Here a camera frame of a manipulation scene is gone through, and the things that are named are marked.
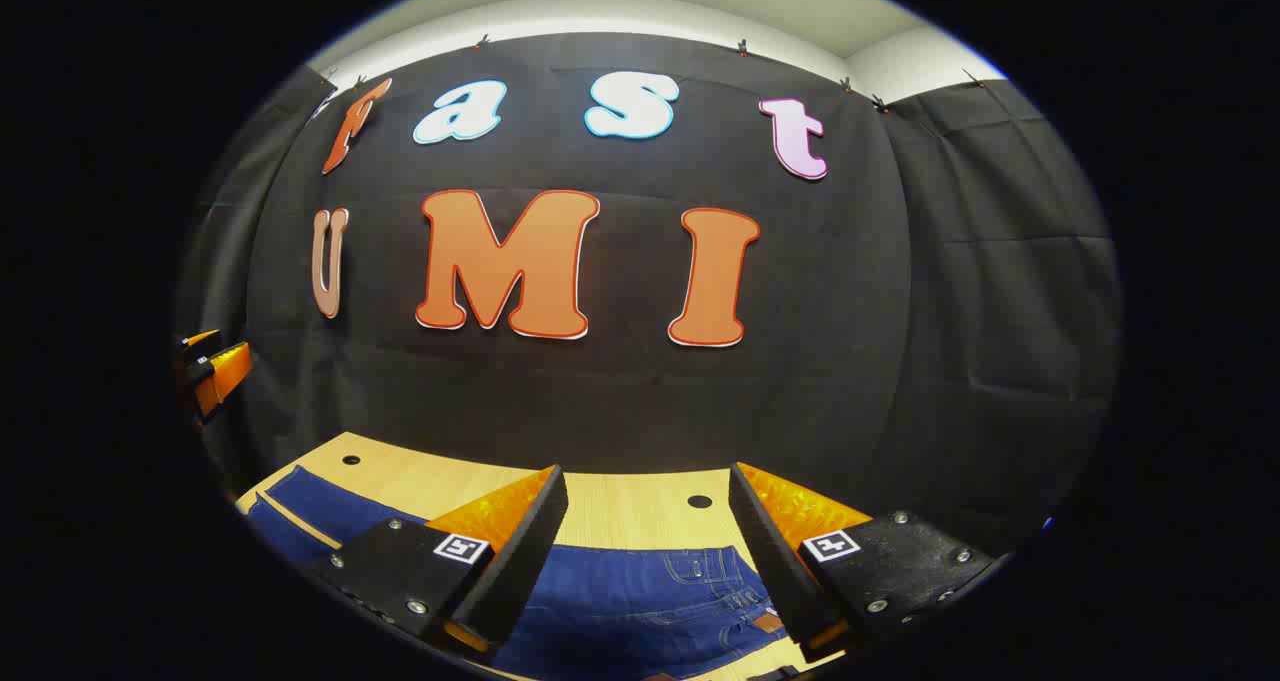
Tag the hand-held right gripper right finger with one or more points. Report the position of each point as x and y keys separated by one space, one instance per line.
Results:
x=775 y=561

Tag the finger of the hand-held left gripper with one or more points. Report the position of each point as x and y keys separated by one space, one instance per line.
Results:
x=200 y=341
x=222 y=373

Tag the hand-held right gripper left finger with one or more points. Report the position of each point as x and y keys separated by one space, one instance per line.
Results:
x=520 y=561

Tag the blue denim jeans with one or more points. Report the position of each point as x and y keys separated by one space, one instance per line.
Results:
x=620 y=611

